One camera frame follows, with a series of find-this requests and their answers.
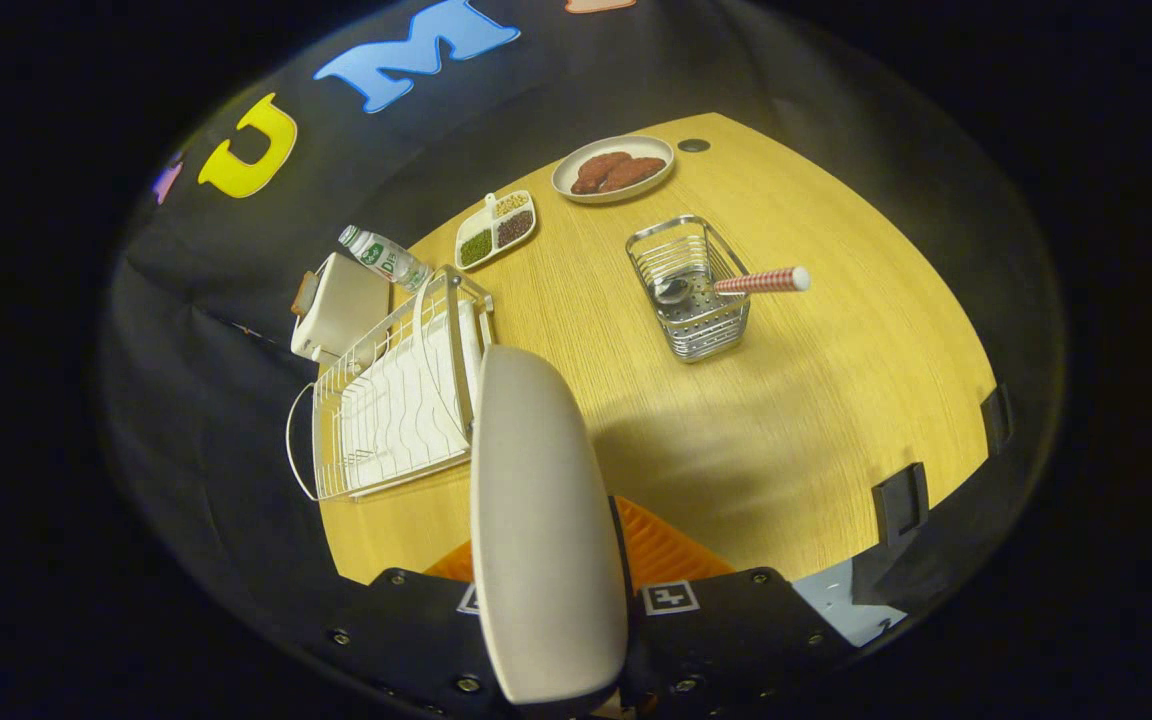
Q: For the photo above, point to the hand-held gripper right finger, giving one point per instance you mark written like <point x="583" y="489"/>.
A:
<point x="726" y="640"/>

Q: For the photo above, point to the reddish brown meat patty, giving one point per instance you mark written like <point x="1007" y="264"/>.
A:
<point x="598" y="170"/>
<point x="636" y="172"/>

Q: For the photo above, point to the beige round plate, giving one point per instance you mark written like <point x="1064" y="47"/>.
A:
<point x="546" y="520"/>

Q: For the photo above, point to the white divided dish with beans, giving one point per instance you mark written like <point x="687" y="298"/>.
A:
<point x="496" y="235"/>

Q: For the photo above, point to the black table clamp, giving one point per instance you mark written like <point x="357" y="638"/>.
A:
<point x="996" y="420"/>
<point x="901" y="505"/>

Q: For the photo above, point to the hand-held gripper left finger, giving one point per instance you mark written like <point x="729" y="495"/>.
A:
<point x="406" y="630"/>

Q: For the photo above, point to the clear bottle with green label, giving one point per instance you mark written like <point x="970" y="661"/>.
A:
<point x="386" y="257"/>

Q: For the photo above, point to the black backdrop cloth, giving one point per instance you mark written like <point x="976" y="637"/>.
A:
<point x="186" y="350"/>

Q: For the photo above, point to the beige bowl with meat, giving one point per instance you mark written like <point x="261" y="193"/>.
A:
<point x="661" y="150"/>

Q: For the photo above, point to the brown toast slice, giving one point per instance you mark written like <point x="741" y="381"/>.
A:
<point x="304" y="293"/>

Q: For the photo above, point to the white drip tray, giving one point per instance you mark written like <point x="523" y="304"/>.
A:
<point x="406" y="400"/>

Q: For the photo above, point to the white toaster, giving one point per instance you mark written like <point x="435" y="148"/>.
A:
<point x="346" y="300"/>

